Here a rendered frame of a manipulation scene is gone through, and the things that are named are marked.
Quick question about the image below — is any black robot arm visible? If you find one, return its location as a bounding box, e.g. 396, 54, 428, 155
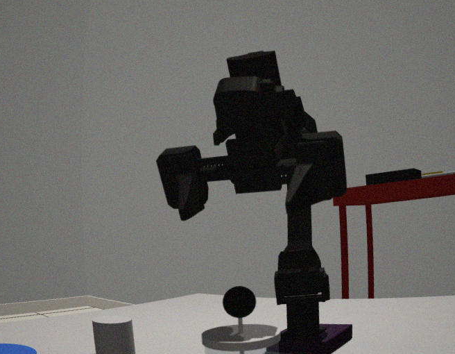
213, 51, 330, 339

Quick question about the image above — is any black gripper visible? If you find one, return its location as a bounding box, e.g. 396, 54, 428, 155
156, 122, 347, 221

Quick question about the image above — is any grey cylinder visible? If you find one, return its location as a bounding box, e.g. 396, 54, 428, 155
92, 315, 135, 354

